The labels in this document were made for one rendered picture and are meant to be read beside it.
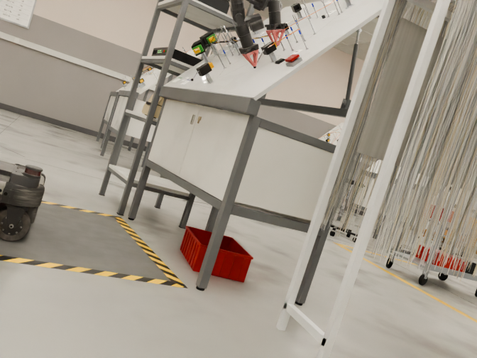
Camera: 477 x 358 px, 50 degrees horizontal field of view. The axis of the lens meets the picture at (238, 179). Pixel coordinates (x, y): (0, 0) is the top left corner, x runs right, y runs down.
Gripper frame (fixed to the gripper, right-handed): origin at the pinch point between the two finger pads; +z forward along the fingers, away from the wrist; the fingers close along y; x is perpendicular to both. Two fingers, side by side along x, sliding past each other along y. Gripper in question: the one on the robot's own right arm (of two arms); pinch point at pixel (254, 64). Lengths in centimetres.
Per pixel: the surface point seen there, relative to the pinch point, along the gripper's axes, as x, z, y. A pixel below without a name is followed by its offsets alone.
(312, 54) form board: -19.0, 1.6, -23.1
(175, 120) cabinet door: 35, 23, 57
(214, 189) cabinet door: 44, 42, -17
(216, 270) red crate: 57, 85, -8
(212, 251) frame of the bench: 59, 61, -33
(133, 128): 32, 75, 320
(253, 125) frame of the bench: 20.5, 17.9, -29.4
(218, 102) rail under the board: 23.2, 9.8, 0.6
